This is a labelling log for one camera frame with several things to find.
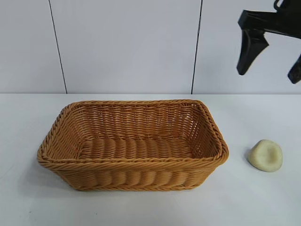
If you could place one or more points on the tan woven wicker basket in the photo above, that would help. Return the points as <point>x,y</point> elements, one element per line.
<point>131,169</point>

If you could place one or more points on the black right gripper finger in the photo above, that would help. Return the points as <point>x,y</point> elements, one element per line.
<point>250,47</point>
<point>296,73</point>

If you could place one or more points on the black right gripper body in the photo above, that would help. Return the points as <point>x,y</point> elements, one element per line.
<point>277,24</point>

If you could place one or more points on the pale yellow egg yolk pastry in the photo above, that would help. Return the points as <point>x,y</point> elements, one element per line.
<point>264,154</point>

